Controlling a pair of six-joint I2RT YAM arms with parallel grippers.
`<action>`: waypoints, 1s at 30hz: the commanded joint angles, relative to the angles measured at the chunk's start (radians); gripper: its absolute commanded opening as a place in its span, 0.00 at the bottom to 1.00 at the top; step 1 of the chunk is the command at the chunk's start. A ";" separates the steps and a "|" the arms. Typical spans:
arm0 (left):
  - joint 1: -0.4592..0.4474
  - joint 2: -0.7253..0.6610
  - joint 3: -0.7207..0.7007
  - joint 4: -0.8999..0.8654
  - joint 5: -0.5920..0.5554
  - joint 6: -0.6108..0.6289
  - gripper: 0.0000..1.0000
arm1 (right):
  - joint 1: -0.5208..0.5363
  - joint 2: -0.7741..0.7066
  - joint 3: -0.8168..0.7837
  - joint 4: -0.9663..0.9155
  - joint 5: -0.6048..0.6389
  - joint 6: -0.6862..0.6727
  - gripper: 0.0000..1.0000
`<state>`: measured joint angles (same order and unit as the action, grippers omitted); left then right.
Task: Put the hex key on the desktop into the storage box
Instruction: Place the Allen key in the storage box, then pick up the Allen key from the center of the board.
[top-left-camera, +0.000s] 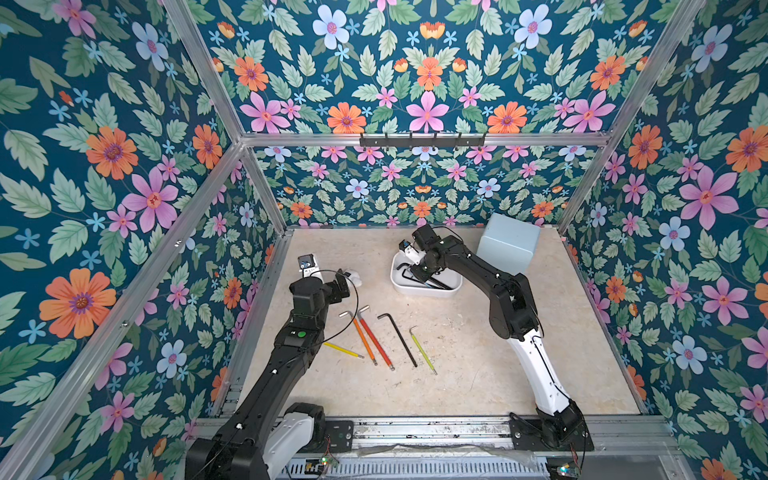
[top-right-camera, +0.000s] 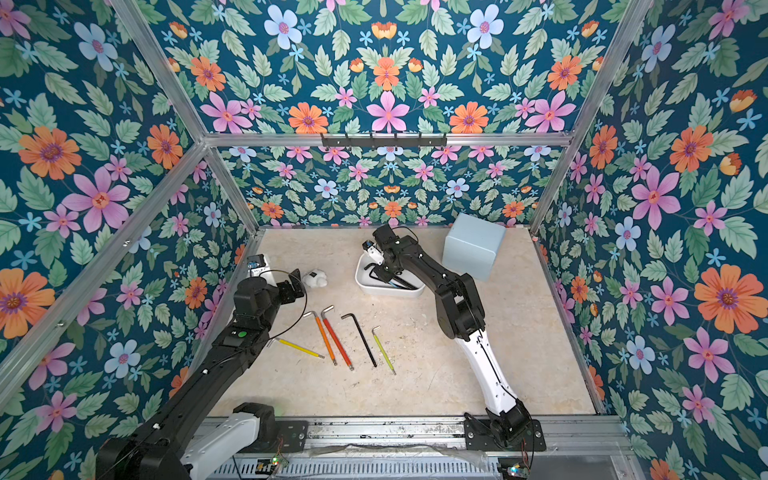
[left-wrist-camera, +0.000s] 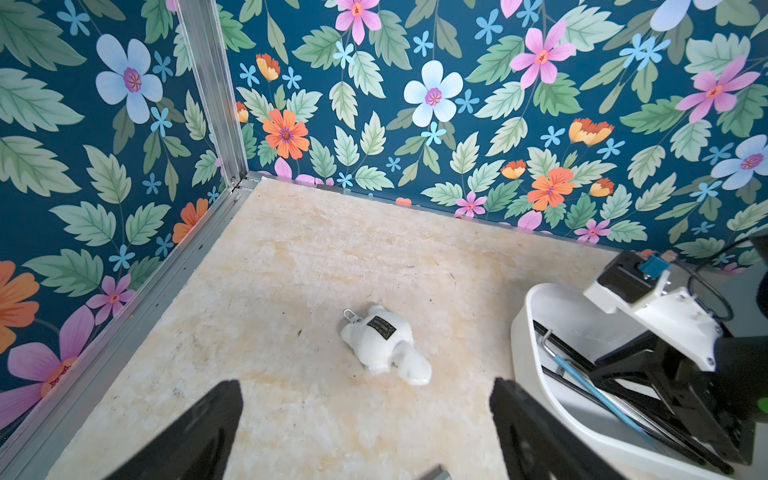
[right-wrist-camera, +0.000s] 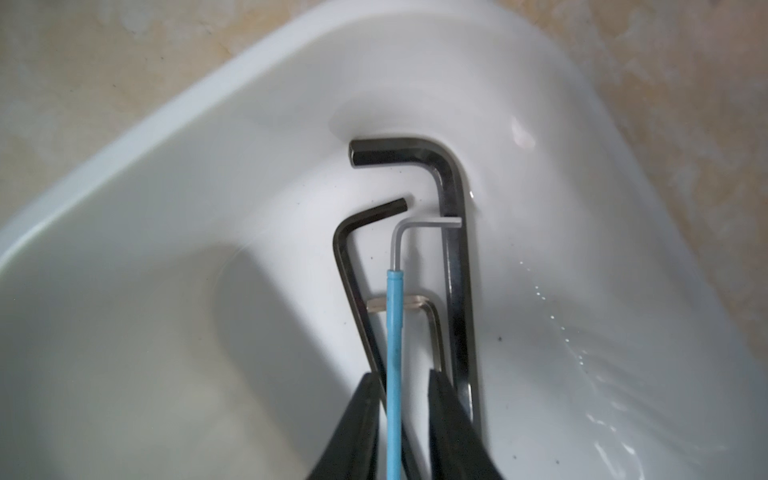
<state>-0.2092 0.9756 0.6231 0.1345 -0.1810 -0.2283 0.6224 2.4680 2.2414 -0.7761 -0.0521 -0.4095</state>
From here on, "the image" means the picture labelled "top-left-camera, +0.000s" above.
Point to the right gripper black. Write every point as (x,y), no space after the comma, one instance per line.
(424,240)

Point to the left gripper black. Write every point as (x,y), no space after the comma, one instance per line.
(329,288)

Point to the large black hex key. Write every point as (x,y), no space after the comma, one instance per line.
(404,273)

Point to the white storage box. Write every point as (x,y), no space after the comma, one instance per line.
(453,279)

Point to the red hex key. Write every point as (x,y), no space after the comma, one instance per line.
(364,323)

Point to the medium black hex key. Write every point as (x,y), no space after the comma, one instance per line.
(390,319)

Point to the green hex key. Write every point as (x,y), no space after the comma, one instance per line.
(422,351)

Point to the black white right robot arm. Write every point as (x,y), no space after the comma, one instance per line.
(513,316)

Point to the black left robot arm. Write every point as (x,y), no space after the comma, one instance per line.
(254,443)

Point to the orange hex key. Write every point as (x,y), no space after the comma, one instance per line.
(361,335)

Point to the yellow hex key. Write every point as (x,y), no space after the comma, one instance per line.
(344,350)

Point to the light blue cube box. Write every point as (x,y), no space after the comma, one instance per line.
(508,244)

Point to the small white figurine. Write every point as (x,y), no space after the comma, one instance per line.
(354,278)

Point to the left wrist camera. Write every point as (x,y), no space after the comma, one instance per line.
(308,266)

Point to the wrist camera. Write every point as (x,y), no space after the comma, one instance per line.
(413,255)
(308,266)

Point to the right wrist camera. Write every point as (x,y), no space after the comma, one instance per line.
(413,255)

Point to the black hook rail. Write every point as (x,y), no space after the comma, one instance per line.
(411,140)

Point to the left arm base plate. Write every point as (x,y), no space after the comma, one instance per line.
(324,433)

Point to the white slotted cable duct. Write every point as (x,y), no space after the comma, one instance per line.
(414,468)

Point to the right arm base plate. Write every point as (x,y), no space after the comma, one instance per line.
(530,434)

